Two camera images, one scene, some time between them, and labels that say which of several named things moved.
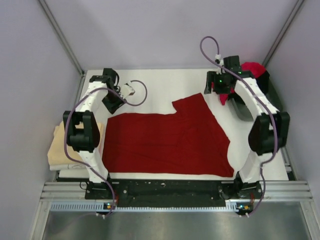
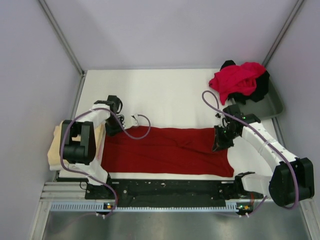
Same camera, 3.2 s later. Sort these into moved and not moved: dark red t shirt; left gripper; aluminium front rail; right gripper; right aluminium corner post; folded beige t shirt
Moved: dark red t shirt; right gripper; left gripper
Not moved: folded beige t shirt; right aluminium corner post; aluminium front rail
